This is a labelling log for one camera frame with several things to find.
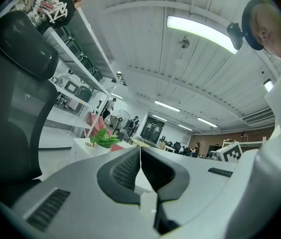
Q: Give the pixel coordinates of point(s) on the white appliance with black panel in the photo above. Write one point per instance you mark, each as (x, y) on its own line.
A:
(71, 87)

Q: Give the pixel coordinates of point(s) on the black standing fan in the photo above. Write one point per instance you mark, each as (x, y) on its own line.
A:
(120, 118)

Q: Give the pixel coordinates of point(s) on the grey chair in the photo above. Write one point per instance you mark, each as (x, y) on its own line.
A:
(125, 134)

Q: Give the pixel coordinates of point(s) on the row of black storage bins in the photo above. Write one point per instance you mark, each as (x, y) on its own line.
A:
(87, 63)

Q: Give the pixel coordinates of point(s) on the white metal shelving rack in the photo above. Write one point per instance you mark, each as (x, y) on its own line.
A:
(65, 118)

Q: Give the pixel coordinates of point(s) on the black head camera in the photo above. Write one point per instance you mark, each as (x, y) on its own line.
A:
(235, 35)

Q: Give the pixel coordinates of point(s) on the ceiling air vent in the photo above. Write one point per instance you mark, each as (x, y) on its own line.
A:
(257, 117)

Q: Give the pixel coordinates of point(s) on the black double door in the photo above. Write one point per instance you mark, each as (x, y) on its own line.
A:
(153, 131)

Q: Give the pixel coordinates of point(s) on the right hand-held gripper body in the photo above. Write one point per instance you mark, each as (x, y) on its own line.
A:
(231, 154)

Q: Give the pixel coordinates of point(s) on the black office chair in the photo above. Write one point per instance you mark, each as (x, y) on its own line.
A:
(13, 108)

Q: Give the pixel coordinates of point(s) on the black stair railing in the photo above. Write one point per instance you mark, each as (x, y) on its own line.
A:
(121, 80)

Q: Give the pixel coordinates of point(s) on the small grey round object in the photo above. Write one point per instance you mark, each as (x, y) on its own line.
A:
(89, 144)

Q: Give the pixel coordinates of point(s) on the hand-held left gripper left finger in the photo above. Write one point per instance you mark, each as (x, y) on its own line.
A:
(80, 203)

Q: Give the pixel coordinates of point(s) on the round wooden table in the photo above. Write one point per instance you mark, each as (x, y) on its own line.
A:
(141, 142)

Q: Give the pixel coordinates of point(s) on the round metal ceiling fixture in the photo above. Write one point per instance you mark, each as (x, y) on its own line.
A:
(184, 42)

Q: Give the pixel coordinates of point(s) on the long ceiling light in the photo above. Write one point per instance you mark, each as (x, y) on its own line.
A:
(207, 122)
(167, 106)
(268, 85)
(200, 30)
(159, 117)

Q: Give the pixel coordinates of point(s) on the green plant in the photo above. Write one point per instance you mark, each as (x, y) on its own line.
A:
(103, 139)

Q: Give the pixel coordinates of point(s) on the red hardcover book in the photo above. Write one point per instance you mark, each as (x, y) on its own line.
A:
(118, 148)

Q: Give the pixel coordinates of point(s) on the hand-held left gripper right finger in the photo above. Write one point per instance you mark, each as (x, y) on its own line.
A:
(200, 183)

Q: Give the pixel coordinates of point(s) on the person's head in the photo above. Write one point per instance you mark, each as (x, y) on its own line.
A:
(270, 29)

